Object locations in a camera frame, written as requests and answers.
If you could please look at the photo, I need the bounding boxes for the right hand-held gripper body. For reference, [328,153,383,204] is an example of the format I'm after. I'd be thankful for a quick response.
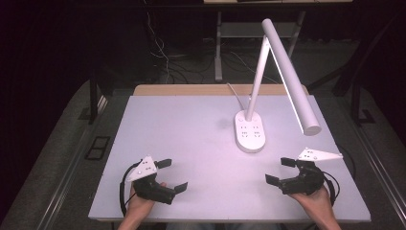
[278,147,344,196]

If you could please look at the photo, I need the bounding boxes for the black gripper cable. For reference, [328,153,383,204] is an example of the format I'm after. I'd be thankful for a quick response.
[119,160,143,218]
[322,171,341,206]

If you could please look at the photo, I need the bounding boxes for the metal floor rail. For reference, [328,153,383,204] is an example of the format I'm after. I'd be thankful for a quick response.
[35,95,108,230]

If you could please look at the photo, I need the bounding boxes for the white cables on floor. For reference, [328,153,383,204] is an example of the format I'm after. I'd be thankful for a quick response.
[142,0,171,84]

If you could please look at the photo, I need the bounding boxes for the black metal stand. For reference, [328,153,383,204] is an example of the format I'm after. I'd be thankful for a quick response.
[350,78,376,127]
[78,71,101,126]

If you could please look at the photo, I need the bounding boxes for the person's right hand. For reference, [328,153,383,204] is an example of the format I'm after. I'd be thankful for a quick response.
[288,186,333,219]

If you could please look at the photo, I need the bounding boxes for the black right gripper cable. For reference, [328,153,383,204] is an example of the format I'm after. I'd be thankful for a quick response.
[322,171,341,206]

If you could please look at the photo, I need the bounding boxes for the person's left hand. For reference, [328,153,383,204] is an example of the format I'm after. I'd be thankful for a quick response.
[125,181,168,217]

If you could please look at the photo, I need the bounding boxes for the white lamp cable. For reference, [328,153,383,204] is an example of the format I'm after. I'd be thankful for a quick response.
[226,82,248,111]

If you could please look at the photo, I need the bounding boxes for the grey metal stand frame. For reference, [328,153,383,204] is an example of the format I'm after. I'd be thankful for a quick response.
[214,11,306,82]

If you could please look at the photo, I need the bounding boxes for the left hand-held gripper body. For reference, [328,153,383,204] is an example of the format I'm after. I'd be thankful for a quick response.
[126,155,177,206]

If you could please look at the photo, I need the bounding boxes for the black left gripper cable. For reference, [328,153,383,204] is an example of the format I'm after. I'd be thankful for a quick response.
[119,160,143,218]

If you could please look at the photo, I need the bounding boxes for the white desk lamp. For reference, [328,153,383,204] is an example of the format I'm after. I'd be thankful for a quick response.
[234,17,323,154]

